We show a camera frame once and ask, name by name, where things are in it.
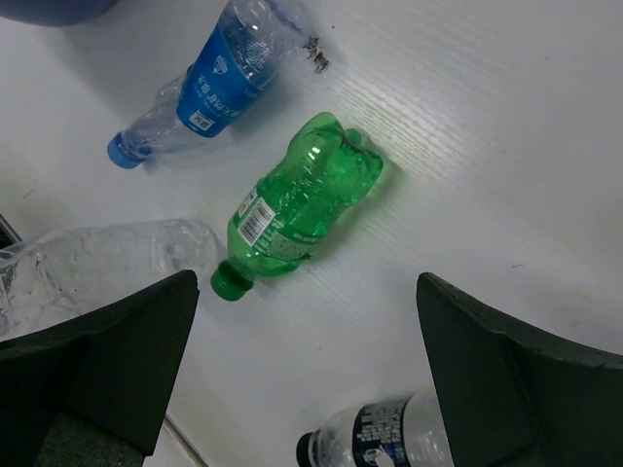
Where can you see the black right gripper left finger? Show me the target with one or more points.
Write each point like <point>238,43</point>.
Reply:
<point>94,390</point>

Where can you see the blue plastic bin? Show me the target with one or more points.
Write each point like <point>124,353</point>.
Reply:
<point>54,12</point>

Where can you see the green plastic bottle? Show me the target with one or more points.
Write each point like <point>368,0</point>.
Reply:
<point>326,170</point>

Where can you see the crushed bottle blue label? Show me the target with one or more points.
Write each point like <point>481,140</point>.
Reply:
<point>242,55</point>

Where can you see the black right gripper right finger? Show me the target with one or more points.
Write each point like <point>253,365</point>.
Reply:
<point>512,394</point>

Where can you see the clear bottle white blue cap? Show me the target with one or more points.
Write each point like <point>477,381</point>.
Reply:
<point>61,275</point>

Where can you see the clear Pepsi bottle black label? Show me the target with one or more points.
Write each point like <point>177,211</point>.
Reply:
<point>404,431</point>

